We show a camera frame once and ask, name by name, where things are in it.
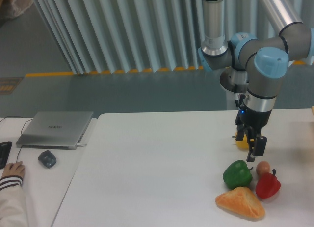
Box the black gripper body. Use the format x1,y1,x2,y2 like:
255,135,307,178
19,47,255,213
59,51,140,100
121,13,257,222
235,107,272,134

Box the orange triangular bread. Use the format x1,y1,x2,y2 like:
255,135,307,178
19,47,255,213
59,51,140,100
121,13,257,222
215,187,265,220

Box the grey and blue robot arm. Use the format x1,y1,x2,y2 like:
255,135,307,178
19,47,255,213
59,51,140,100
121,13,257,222
198,0,314,162

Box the white striped sleeve forearm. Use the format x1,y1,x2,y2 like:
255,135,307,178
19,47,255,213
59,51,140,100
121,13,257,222
0,175,28,227

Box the person's hand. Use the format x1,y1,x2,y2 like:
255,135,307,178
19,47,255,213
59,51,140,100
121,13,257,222
1,161,25,179

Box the yellow bell pepper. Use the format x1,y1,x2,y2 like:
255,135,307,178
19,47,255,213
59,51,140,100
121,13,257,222
235,134,249,150

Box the brown egg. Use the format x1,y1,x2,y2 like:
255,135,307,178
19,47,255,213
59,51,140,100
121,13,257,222
256,161,270,177

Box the green bell pepper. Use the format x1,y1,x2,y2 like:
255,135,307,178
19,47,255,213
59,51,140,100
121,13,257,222
223,160,253,190

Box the red bell pepper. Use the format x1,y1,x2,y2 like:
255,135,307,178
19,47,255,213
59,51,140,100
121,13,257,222
255,169,281,199

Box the white folding partition screen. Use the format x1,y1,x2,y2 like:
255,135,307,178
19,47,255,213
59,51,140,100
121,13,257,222
28,0,314,75

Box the silver closed laptop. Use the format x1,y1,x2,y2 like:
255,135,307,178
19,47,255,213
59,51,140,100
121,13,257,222
16,111,93,149

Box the dark grey small device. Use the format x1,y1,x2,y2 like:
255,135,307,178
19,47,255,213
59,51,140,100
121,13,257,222
38,150,57,169

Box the black keyboard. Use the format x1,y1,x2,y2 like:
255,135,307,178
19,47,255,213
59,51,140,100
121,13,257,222
0,141,12,169

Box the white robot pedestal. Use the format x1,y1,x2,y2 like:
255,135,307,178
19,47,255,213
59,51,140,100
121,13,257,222
219,67,248,111

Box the black mouse cable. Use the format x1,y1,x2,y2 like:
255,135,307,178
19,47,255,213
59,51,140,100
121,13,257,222
0,115,34,164

